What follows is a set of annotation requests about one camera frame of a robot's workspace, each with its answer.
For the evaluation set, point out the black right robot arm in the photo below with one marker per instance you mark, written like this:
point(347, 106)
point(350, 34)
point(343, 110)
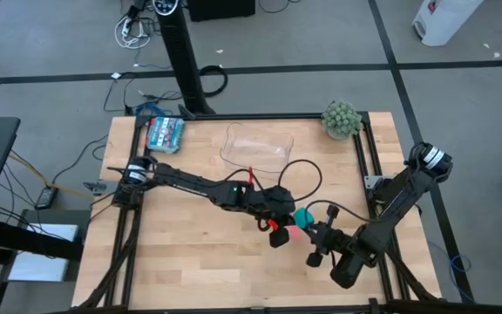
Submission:
point(403, 187)

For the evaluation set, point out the clear plastic bin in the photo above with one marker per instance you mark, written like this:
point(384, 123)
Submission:
point(255, 144)

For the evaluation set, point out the white power strip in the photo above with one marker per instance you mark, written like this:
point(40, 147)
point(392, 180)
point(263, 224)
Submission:
point(125, 28)

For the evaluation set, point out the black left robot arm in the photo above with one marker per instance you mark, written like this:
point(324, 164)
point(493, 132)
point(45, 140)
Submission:
point(190, 185)

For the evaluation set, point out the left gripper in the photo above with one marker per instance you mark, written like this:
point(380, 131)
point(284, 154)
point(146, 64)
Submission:
point(277, 202)

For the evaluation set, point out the white pedal trash bin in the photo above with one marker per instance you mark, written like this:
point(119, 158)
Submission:
point(442, 22)

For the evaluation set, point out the black aluminium table frame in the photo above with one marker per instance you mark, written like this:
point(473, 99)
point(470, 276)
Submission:
point(277, 116)

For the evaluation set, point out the grey cart white shelves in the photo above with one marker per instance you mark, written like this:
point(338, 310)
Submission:
point(55, 232)

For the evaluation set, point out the teal printed cardboard box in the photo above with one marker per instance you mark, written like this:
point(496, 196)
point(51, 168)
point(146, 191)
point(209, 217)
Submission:
point(166, 134)

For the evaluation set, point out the black equipment case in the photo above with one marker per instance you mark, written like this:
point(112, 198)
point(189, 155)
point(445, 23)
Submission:
point(220, 8)

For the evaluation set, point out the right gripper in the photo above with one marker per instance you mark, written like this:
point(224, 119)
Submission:
point(334, 240)

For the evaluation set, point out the pink bandage roll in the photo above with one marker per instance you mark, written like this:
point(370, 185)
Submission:
point(295, 234)

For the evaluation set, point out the potted green succulent plant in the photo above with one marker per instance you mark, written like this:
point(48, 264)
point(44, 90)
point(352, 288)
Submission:
point(341, 118)

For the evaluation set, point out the black tower fan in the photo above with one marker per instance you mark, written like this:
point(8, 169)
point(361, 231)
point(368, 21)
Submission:
point(181, 52)

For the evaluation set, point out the black power adapter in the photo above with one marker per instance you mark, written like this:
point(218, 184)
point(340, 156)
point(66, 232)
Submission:
point(46, 197)

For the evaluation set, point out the teal elastic bandage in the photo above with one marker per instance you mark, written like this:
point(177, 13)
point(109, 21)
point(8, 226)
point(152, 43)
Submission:
point(303, 218)

